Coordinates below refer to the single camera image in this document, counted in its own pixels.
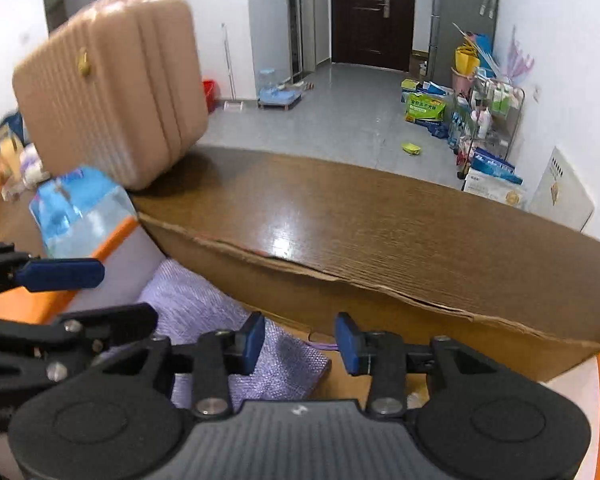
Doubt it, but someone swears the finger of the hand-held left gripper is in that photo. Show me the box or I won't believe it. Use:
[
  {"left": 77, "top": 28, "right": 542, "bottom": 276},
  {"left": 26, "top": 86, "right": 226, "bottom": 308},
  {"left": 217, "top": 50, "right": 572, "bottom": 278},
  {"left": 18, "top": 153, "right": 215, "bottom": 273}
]
[
  {"left": 0, "top": 241, "right": 106, "bottom": 302},
  {"left": 0, "top": 303, "right": 159, "bottom": 403}
]

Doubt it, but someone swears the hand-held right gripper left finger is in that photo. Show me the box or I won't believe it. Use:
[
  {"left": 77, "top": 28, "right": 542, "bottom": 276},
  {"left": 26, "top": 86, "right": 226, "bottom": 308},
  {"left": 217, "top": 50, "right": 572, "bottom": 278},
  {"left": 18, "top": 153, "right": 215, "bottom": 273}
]
[{"left": 92, "top": 311, "right": 267, "bottom": 420}]

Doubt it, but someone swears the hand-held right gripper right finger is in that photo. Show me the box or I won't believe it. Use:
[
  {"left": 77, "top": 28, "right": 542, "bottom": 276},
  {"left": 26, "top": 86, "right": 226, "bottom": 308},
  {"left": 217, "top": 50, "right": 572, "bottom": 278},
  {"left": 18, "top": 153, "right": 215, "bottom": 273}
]
[{"left": 334, "top": 311, "right": 516, "bottom": 420}]

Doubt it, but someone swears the red cardboard box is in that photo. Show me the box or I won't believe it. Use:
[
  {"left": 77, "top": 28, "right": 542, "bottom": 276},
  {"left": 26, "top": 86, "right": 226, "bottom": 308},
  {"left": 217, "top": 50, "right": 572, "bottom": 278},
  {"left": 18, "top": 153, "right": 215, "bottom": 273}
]
[{"left": 0, "top": 212, "right": 600, "bottom": 480}]

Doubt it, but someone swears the lilac knitted cloth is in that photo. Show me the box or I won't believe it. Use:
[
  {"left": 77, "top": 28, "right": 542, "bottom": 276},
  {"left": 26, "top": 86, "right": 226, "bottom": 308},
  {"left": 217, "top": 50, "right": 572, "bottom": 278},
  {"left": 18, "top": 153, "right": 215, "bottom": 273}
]
[{"left": 100, "top": 258, "right": 338, "bottom": 411}]

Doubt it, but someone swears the blue and white plastic pack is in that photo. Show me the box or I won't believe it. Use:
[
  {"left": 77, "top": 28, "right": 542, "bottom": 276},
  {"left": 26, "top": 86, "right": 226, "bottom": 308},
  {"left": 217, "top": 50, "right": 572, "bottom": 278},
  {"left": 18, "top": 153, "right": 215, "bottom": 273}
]
[{"left": 28, "top": 165, "right": 140, "bottom": 261}]

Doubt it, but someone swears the pink ribbed suitcase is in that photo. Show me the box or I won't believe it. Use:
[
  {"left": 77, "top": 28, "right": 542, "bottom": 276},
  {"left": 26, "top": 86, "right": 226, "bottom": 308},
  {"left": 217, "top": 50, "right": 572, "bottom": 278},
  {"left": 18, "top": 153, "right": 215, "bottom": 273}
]
[{"left": 12, "top": 0, "right": 210, "bottom": 192}]

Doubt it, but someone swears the white and blue carton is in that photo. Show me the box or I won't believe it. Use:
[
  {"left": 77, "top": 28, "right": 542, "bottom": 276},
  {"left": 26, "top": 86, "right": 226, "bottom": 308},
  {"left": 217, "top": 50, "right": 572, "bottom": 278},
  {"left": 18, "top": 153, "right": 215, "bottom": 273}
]
[{"left": 462, "top": 167, "right": 527, "bottom": 209}]

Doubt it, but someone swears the red bin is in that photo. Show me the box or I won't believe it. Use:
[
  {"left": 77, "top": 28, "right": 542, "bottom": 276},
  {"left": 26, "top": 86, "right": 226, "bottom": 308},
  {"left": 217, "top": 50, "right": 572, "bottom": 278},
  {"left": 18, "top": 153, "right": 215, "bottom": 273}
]
[{"left": 202, "top": 79, "right": 219, "bottom": 113}]

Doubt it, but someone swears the green printed bag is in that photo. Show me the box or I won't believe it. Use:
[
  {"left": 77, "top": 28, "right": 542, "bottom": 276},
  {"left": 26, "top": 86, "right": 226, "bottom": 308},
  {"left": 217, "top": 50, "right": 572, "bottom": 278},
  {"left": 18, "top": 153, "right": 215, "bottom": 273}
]
[{"left": 405, "top": 92, "right": 447, "bottom": 126}]

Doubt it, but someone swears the blue pet water dispenser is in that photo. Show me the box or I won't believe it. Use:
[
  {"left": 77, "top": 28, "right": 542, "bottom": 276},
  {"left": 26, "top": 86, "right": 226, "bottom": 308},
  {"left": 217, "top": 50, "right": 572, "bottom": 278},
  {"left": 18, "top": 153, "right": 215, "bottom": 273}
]
[{"left": 257, "top": 67, "right": 302, "bottom": 111}]

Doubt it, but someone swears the white board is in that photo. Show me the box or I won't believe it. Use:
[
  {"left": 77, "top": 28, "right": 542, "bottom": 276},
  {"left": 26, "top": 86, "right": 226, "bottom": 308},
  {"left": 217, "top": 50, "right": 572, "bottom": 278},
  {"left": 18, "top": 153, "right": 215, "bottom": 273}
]
[{"left": 528, "top": 146, "right": 595, "bottom": 233}]

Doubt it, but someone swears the white broom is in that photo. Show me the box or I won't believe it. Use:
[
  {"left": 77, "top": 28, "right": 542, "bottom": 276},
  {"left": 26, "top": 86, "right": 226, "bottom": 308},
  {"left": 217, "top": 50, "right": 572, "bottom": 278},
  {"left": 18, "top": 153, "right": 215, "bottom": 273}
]
[{"left": 221, "top": 22, "right": 246, "bottom": 111}]

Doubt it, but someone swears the pink bucket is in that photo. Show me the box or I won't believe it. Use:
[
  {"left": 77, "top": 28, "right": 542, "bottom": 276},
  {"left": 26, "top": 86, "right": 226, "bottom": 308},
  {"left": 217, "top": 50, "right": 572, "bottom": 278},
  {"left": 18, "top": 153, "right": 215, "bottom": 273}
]
[{"left": 451, "top": 66, "right": 476, "bottom": 98}]

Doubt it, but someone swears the yellow bag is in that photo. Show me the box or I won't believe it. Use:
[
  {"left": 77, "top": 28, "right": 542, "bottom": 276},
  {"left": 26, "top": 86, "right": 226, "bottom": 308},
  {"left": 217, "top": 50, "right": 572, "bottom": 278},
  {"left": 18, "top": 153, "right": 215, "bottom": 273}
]
[{"left": 455, "top": 46, "right": 481, "bottom": 77}]

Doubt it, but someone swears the dark brown door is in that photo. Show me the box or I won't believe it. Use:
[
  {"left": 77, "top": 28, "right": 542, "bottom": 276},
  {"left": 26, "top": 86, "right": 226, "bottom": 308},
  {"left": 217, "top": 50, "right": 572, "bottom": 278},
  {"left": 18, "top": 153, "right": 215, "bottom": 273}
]
[{"left": 331, "top": 0, "right": 417, "bottom": 72}]

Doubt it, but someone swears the metal wire rack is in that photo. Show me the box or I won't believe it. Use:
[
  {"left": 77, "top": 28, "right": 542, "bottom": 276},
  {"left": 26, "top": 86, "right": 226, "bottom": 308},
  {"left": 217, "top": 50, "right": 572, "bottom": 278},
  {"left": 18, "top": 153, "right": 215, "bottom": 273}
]
[{"left": 467, "top": 77, "right": 526, "bottom": 161}]

